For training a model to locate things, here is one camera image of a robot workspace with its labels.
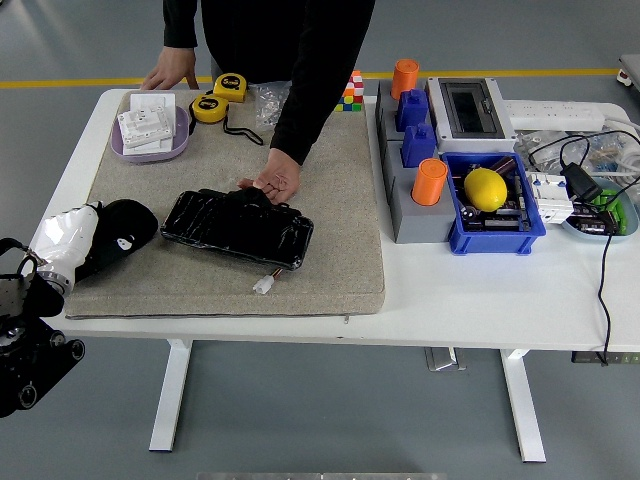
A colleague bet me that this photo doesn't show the black rag with red mark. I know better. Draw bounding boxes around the black rag with red mark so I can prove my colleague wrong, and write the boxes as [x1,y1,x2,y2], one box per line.
[87,198,160,271]

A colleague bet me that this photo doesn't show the flat white switch plate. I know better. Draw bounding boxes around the flat white switch plate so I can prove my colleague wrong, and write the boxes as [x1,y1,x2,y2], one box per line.
[128,92,177,114]

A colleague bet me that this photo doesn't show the person's left hand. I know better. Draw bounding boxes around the person's left hand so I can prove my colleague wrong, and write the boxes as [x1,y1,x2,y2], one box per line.
[237,148,303,205]

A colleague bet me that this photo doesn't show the colourful puzzle cube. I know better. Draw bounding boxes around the colourful puzzle cube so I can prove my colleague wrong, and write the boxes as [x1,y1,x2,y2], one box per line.
[333,69,365,114]

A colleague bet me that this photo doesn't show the green terminal blocks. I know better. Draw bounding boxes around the green terminal blocks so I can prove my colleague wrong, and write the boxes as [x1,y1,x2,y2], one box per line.
[592,188,630,236]

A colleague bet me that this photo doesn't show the blue block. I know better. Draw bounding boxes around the blue block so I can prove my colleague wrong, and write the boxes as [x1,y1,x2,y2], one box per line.
[401,122,439,169]
[396,88,431,134]

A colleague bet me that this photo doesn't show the black electronic module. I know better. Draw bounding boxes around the black electronic module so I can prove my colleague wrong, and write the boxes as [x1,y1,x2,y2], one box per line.
[462,207,531,232]

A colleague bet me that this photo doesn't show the black relay module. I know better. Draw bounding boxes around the black relay module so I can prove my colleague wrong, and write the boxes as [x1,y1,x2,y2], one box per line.
[569,202,619,236]

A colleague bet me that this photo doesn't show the table control panel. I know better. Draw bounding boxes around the table control panel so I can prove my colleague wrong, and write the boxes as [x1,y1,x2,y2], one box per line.
[571,351,640,365]

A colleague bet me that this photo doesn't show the yellow tape measure black strap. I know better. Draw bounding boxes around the yellow tape measure black strap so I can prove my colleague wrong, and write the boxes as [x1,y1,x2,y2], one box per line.
[187,93,265,147]

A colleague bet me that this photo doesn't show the blue plastic bin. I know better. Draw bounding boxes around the blue plastic bin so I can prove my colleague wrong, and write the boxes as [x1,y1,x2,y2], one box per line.
[439,151,547,257]

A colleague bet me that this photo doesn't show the white wire connector plug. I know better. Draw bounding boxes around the white wire connector plug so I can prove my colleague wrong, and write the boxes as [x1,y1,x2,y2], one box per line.
[251,268,284,295]

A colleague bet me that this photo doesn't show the white table leg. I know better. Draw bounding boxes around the white table leg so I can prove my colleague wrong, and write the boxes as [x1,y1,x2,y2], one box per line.
[148,338,195,454]
[499,348,547,464]

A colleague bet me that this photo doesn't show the black power cable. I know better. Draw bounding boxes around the black power cable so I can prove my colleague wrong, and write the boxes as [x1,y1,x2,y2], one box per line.
[528,130,640,367]

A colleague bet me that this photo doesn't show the person's right hand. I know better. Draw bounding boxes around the person's right hand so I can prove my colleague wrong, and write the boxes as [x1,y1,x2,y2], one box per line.
[140,46,200,92]

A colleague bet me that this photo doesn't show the person's torso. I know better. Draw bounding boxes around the person's torso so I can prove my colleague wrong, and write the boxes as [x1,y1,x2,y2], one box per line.
[198,0,361,85]

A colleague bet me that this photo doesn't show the white cord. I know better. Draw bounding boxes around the white cord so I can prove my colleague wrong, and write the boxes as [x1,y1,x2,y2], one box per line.
[604,107,640,176]

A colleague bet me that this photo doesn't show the purple oval tray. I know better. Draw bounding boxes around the purple oval tray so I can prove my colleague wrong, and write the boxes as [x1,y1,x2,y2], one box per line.
[110,104,192,165]

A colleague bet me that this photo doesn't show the grey electrical enclosure box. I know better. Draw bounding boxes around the grey electrical enclosure box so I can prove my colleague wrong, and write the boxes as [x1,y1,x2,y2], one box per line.
[424,76,519,155]

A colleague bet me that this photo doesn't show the yellow lemon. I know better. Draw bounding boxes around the yellow lemon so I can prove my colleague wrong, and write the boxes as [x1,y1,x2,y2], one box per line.
[463,167,509,211]

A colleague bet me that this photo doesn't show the glossy black panel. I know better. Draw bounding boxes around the glossy black panel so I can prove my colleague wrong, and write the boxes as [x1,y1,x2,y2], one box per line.
[159,188,315,273]

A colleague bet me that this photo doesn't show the clear bag of metal parts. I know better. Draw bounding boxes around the clear bag of metal parts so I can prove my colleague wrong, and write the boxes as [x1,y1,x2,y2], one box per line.
[514,129,591,174]

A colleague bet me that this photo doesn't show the grey-brown mat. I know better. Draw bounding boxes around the grey-brown mat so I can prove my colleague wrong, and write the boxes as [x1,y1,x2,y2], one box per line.
[63,88,389,320]

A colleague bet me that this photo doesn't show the white switch plate with print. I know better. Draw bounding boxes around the white switch plate with print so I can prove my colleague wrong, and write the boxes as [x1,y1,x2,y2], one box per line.
[122,137,174,156]

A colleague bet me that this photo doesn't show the white socket module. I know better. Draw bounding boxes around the white socket module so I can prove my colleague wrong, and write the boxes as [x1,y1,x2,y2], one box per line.
[117,107,175,149]

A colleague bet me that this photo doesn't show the clear bag of blue parts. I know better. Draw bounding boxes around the clear bag of blue parts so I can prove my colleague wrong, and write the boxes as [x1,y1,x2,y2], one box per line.
[587,134,631,174]

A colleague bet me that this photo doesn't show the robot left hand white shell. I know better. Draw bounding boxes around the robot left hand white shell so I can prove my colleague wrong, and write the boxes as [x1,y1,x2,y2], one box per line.
[28,199,146,286]

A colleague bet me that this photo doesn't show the white circuit breaker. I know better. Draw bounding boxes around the white circuit breaker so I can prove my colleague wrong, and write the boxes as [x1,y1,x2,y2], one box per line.
[524,169,576,225]

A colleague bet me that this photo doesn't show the light blue dish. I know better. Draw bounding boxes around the light blue dish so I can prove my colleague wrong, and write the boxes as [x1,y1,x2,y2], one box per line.
[560,175,640,245]

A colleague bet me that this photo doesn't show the white power strip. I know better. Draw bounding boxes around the white power strip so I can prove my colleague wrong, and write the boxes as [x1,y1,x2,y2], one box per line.
[502,99,607,132]

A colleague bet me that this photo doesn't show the metal floor plate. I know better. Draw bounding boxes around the metal floor plate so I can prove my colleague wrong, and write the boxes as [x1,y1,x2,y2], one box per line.
[424,346,467,372]

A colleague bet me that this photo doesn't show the white cart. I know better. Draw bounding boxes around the white cart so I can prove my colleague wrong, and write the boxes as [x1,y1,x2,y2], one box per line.
[616,53,640,94]

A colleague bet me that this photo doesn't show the clear plastic bag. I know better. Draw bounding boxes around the clear plastic bag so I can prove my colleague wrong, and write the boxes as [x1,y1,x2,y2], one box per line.
[248,81,292,134]

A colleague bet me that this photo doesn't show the grey block holder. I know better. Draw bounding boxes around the grey block holder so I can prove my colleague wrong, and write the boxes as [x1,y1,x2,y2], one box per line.
[374,78,441,144]
[383,139,459,245]

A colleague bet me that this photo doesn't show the orange cylinder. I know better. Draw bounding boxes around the orange cylinder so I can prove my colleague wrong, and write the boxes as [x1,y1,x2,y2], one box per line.
[390,58,421,101]
[410,158,449,207]

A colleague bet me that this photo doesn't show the black power adapter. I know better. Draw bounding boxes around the black power adapter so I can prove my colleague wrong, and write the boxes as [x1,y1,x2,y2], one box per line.
[559,163,605,204]

